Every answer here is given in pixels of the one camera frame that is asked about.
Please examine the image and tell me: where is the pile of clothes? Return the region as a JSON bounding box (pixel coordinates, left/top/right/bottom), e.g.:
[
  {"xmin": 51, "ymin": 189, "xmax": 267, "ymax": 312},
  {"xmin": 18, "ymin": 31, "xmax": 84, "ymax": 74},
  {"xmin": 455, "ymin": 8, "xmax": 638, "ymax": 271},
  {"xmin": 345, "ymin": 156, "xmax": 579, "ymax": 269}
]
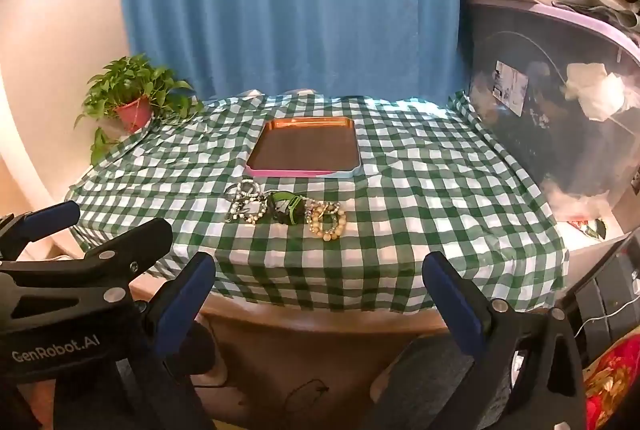
[{"xmin": 552, "ymin": 0, "xmax": 640, "ymax": 32}]

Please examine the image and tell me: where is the beige bead bracelet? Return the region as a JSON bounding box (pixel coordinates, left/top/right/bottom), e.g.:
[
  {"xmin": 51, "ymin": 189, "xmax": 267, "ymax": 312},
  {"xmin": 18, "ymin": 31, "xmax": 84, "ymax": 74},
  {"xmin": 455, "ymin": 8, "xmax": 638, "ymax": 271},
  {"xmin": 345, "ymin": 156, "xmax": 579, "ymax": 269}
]
[{"xmin": 306, "ymin": 202, "xmax": 347, "ymax": 241}]

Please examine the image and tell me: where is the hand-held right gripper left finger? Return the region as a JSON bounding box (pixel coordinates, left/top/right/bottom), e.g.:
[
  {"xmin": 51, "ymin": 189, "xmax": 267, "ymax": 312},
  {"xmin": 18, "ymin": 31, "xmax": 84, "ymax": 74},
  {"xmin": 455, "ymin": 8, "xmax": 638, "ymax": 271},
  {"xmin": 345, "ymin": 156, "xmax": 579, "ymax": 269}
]
[{"xmin": 52, "ymin": 252, "xmax": 217, "ymax": 430}]

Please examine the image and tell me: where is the green checked tablecloth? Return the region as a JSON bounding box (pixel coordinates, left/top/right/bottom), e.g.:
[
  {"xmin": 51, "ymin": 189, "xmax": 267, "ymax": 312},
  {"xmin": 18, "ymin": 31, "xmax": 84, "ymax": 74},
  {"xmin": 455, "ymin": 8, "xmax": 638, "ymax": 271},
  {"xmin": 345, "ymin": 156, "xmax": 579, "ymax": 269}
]
[{"xmin": 65, "ymin": 90, "xmax": 569, "ymax": 314}]

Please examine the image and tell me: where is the blue curtain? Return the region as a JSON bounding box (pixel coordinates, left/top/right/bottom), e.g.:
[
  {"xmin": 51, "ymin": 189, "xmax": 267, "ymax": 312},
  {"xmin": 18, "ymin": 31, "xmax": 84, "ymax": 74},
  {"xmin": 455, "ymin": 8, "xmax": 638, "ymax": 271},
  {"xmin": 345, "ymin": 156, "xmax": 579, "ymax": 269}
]
[{"xmin": 118, "ymin": 0, "xmax": 464, "ymax": 105}]

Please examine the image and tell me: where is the grey cloth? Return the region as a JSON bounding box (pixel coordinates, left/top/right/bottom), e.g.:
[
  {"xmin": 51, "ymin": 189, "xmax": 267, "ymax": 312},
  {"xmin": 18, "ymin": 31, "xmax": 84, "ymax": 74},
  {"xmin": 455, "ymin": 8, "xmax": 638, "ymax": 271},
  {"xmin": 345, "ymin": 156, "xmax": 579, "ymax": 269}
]
[{"xmin": 367, "ymin": 335, "xmax": 482, "ymax": 430}]

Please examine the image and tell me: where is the white pearl bracelet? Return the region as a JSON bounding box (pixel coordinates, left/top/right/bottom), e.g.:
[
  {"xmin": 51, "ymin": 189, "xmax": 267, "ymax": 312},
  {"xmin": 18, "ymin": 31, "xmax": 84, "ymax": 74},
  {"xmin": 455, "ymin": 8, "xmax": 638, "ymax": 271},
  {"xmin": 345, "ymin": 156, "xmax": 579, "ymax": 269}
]
[{"xmin": 240, "ymin": 197, "xmax": 270, "ymax": 225}]

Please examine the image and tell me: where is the potted green plant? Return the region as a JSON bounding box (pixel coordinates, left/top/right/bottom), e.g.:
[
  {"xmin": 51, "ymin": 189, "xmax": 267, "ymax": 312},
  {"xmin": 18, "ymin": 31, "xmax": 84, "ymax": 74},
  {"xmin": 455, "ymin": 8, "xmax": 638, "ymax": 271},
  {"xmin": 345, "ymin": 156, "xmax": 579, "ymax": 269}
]
[{"xmin": 75, "ymin": 55, "xmax": 206, "ymax": 167}]

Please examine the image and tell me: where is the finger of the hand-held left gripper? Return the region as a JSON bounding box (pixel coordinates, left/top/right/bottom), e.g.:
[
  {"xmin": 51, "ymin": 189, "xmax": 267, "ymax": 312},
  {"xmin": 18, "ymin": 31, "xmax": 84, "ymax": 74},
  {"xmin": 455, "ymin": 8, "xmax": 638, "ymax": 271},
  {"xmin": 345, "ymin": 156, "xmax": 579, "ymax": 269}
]
[
  {"xmin": 0, "ymin": 217, "xmax": 174, "ymax": 322},
  {"xmin": 0, "ymin": 200, "xmax": 82, "ymax": 262}
]

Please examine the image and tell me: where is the copper tray with pink rim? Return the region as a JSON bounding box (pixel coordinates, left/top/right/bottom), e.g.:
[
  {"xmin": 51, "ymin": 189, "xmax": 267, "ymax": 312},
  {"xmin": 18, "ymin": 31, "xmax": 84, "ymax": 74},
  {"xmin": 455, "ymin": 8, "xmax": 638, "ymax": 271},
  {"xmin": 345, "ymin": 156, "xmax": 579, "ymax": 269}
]
[{"xmin": 245, "ymin": 117, "xmax": 362, "ymax": 179}]

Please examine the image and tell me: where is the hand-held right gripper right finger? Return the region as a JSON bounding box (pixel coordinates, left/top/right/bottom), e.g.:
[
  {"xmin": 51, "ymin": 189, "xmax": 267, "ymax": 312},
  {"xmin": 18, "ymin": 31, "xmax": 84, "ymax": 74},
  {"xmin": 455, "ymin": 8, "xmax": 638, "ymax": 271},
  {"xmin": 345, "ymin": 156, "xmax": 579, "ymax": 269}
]
[{"xmin": 422, "ymin": 251, "xmax": 587, "ymax": 430}]

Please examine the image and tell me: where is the paper label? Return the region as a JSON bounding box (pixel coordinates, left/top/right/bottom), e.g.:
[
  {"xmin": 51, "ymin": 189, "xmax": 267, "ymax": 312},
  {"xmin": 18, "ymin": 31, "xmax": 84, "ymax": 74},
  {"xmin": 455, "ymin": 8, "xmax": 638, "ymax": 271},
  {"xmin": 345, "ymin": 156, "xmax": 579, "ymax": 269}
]
[{"xmin": 492, "ymin": 60, "xmax": 530, "ymax": 116}]

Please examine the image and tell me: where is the red floral cloth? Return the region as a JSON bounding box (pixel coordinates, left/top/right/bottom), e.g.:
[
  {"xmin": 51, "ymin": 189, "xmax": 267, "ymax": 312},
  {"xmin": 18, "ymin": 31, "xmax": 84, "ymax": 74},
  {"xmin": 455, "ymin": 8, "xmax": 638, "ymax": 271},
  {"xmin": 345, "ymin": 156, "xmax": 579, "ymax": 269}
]
[{"xmin": 582, "ymin": 342, "xmax": 640, "ymax": 430}]

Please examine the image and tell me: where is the clear storage box purple lid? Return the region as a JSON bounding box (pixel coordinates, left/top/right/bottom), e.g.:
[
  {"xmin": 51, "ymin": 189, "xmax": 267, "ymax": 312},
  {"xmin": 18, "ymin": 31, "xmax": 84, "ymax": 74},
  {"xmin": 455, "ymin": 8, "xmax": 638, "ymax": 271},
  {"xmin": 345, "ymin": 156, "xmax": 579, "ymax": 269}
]
[{"xmin": 460, "ymin": 0, "xmax": 640, "ymax": 242}]

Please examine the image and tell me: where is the black box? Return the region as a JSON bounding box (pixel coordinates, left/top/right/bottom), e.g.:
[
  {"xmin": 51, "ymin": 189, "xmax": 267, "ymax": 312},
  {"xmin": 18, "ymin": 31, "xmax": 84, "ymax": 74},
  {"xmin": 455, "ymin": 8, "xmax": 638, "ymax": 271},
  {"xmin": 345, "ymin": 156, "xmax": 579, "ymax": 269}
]
[{"xmin": 570, "ymin": 235, "xmax": 640, "ymax": 363}]

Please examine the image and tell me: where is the white cloth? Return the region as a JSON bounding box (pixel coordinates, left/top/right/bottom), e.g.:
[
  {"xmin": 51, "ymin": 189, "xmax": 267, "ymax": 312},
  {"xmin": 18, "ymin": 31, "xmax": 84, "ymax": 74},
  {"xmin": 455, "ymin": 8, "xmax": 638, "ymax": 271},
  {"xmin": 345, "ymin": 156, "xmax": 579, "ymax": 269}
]
[{"xmin": 565, "ymin": 62, "xmax": 632, "ymax": 121}]

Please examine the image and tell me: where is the white cable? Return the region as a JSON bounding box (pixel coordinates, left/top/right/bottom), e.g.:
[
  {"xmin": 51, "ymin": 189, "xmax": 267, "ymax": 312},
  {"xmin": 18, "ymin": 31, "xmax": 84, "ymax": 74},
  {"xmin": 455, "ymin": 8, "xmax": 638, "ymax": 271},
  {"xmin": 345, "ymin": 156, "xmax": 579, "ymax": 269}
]
[{"xmin": 574, "ymin": 309, "xmax": 617, "ymax": 338}]

